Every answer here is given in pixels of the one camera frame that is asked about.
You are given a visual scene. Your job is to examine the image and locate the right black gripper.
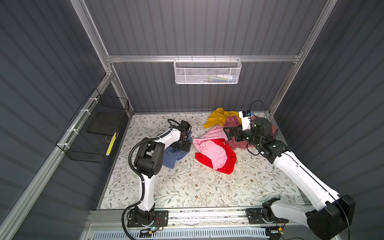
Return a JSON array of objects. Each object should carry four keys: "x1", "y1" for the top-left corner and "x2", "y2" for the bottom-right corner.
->
[{"x1": 223, "y1": 123, "x2": 260, "y2": 149}]

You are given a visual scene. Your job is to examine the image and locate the blue checkered shirt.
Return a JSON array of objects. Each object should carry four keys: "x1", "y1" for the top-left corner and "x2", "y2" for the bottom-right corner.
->
[{"x1": 163, "y1": 132, "x2": 192, "y2": 169}]

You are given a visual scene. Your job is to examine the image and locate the yellow printed t-shirt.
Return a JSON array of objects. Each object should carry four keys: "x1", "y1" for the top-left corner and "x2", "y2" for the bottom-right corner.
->
[{"x1": 203, "y1": 108, "x2": 242, "y2": 129}]

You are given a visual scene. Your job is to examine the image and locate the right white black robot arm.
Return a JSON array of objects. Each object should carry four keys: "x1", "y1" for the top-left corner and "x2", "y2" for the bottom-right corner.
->
[{"x1": 224, "y1": 116, "x2": 356, "y2": 240}]

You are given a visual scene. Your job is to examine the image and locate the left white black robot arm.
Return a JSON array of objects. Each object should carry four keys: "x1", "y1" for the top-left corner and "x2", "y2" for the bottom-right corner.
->
[{"x1": 129, "y1": 119, "x2": 192, "y2": 221}]

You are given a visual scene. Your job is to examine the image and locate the maroon cloth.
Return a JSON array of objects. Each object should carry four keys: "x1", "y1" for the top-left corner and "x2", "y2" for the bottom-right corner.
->
[{"x1": 224, "y1": 117, "x2": 278, "y2": 150}]

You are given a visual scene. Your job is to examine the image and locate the pink cloth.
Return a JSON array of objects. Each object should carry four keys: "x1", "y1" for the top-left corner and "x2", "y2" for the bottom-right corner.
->
[{"x1": 193, "y1": 126, "x2": 228, "y2": 170}]

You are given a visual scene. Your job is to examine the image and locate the red cloth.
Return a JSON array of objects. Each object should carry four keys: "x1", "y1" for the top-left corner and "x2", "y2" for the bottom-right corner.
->
[{"x1": 195, "y1": 140, "x2": 237, "y2": 175}]

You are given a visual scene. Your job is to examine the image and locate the floral table mat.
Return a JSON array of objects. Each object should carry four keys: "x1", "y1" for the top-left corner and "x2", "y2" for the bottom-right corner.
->
[{"x1": 99, "y1": 114, "x2": 307, "y2": 210}]

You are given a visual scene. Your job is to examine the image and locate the items in white basket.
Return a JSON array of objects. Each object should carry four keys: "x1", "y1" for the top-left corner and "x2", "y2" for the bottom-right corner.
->
[{"x1": 198, "y1": 74, "x2": 238, "y2": 84}]

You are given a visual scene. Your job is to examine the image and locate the yellow marker pen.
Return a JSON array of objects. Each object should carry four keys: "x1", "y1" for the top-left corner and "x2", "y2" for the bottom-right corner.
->
[{"x1": 106, "y1": 132, "x2": 118, "y2": 156}]

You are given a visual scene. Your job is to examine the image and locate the white perforated vent strip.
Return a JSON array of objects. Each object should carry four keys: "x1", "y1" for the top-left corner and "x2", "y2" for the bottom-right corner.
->
[{"x1": 84, "y1": 227, "x2": 270, "y2": 240}]

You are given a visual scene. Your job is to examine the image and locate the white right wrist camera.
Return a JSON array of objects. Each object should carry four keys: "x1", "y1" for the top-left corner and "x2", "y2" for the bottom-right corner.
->
[{"x1": 239, "y1": 110, "x2": 252, "y2": 131}]

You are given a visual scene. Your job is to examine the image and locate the white wire mesh basket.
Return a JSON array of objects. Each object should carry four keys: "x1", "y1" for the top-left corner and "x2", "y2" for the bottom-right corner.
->
[{"x1": 173, "y1": 57, "x2": 242, "y2": 85}]

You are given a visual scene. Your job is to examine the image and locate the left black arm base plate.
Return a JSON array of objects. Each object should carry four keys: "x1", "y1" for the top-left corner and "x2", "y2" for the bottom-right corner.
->
[{"x1": 126, "y1": 210, "x2": 169, "y2": 228}]

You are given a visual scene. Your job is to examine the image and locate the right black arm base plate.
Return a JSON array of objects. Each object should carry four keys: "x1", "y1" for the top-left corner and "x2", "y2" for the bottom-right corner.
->
[{"x1": 246, "y1": 208, "x2": 289, "y2": 225}]

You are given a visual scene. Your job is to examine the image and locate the left black corrugated cable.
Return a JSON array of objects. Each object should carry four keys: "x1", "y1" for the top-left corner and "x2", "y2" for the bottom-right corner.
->
[{"x1": 121, "y1": 118, "x2": 181, "y2": 240}]

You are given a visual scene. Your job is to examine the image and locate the black wire basket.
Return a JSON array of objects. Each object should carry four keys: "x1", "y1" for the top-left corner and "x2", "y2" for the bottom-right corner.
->
[{"x1": 56, "y1": 89, "x2": 130, "y2": 164}]

